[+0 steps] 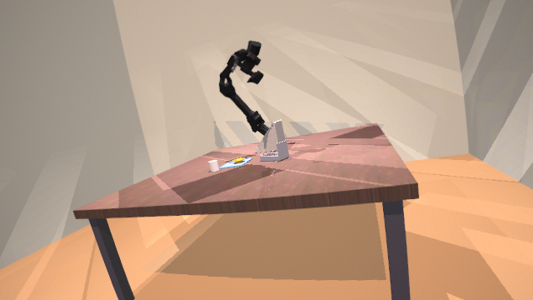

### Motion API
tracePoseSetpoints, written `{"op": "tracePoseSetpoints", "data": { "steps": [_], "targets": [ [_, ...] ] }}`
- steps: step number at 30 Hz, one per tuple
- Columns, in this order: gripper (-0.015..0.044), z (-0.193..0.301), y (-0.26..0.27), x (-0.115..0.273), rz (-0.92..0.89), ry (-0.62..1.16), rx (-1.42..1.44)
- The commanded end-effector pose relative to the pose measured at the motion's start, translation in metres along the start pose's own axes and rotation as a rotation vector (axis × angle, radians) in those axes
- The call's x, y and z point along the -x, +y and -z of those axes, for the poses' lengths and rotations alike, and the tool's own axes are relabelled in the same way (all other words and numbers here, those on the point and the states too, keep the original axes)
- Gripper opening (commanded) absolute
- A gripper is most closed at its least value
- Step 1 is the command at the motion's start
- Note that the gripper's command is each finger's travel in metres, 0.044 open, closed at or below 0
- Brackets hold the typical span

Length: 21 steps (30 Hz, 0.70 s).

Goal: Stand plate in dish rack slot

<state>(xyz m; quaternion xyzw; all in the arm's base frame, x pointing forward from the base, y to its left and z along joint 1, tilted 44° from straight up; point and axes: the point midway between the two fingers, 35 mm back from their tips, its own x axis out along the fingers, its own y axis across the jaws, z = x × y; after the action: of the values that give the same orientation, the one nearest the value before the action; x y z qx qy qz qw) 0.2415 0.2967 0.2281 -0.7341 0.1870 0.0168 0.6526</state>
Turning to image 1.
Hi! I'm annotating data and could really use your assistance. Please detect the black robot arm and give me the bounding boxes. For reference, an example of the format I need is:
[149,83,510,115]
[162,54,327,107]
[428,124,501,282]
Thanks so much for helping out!
[219,40,269,136]

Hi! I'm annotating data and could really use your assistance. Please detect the white cylinder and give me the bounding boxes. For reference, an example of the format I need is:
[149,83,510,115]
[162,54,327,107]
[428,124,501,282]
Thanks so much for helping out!
[209,160,219,173]

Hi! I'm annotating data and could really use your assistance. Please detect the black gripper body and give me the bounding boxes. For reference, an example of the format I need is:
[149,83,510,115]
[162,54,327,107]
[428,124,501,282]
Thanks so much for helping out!
[227,53,264,84]

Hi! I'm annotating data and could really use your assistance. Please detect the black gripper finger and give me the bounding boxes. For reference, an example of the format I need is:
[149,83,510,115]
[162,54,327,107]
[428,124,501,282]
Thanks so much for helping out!
[247,72,260,83]
[230,58,239,72]

